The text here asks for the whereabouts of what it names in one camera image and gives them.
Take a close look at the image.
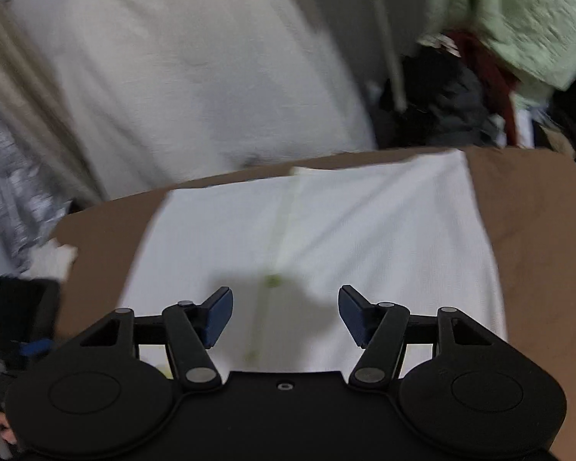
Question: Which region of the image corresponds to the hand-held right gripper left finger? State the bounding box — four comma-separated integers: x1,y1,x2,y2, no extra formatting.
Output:
79,287,234,391

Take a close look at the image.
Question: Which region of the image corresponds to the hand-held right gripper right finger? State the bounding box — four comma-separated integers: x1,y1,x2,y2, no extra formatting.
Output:
337,284,507,390

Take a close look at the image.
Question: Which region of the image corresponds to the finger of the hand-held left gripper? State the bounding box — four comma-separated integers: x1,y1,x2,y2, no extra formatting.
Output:
10,338,55,361

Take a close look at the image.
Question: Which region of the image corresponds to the white waffle garment green trim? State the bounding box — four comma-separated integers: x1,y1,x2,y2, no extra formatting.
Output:
118,149,510,375

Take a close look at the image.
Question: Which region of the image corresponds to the white folded cloth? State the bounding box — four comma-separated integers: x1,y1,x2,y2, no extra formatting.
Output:
26,242,80,282

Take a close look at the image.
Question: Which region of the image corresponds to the silver foil sheet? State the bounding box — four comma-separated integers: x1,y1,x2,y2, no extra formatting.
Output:
0,106,78,274

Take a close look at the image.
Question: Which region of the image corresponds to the dark clothing pile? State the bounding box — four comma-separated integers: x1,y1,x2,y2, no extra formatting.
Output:
379,53,510,149

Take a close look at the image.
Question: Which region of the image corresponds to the beige curtain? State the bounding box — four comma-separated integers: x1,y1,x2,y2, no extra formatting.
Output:
0,0,101,207

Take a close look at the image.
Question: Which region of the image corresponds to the white draped blanket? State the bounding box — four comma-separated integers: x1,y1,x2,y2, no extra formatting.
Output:
0,0,380,202

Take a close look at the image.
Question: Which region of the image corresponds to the white rack pole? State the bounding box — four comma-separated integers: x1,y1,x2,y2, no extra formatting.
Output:
362,0,409,111

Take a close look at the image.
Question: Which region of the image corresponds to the red garment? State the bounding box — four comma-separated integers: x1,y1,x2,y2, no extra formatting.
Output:
444,29,521,147

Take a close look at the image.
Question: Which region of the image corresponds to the black jacket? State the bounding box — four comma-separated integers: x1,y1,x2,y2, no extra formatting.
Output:
528,81,576,169

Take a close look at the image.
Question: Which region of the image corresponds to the light green quilted jacket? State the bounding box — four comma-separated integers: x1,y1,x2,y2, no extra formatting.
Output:
427,0,576,106

